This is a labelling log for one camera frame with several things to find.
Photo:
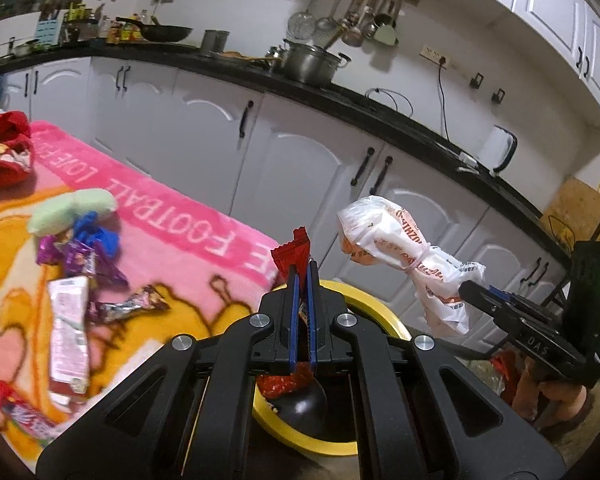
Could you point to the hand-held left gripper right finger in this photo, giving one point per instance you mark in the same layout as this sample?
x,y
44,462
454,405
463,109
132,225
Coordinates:
x,y
313,320

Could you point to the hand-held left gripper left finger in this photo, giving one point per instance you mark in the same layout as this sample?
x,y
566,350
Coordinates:
x,y
293,320

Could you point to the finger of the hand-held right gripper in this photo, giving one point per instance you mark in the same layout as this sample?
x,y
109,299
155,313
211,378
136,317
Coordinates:
x,y
510,299
485,305

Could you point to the yellow rimmed black trash bin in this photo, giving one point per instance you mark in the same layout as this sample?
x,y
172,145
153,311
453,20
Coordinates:
x,y
370,305

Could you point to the red snack wrapper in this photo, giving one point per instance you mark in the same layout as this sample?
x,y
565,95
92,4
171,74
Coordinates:
x,y
292,255

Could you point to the white orange printed plastic bag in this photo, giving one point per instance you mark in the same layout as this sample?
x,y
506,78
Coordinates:
x,y
380,240

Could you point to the purple snack wrapper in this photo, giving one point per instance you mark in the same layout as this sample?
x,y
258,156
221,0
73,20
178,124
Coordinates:
x,y
50,250
87,262

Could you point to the pale green sponge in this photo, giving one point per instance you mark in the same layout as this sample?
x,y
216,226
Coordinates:
x,y
70,210

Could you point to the person's right hand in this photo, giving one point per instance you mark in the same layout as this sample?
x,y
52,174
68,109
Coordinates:
x,y
555,395

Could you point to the red plastic bag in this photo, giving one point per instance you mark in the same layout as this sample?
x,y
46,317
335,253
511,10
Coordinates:
x,y
500,372

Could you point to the white power adapter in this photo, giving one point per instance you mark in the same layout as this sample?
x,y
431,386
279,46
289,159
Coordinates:
x,y
467,160

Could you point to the white electric kettle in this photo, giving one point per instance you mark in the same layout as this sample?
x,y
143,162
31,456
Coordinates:
x,y
497,149

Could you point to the pink printed blanket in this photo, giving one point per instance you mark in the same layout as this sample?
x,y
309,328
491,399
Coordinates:
x,y
180,220

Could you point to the brown silver candy wrapper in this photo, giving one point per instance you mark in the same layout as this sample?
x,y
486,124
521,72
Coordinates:
x,y
130,305

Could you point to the white lower cabinets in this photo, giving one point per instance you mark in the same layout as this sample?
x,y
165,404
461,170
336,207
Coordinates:
x,y
195,130

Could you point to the crumpled blue wrapper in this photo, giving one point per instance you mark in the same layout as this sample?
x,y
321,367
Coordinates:
x,y
92,232

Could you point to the pink white foil packet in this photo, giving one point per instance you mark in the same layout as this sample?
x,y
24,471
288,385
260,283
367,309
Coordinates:
x,y
69,330

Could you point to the black countertop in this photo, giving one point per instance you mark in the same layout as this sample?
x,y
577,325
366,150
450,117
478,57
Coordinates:
x,y
300,91

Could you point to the white power strip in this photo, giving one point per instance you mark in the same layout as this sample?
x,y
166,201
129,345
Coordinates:
x,y
435,56

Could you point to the large steel pot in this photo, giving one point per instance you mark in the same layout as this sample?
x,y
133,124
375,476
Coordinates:
x,y
310,62

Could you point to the red candy wrapper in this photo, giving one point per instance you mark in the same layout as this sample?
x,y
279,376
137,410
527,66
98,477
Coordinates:
x,y
22,412

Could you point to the small steel pot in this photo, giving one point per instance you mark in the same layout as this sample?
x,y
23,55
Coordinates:
x,y
214,42

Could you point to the row of hanging kitchen utensils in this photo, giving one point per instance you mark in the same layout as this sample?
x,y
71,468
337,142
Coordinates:
x,y
355,15

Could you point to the black wok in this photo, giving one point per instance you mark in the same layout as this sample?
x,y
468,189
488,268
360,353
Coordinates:
x,y
165,32

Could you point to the red printed cloth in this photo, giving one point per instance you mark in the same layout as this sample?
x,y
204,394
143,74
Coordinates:
x,y
2,145

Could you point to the row of condiment bottles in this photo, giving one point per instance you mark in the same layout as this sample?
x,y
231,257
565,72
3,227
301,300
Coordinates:
x,y
87,22

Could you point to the pale blue knife block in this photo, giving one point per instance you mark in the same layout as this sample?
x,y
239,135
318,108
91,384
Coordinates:
x,y
50,29

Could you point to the black wall hook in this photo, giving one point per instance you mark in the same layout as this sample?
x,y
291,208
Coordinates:
x,y
476,80
499,95

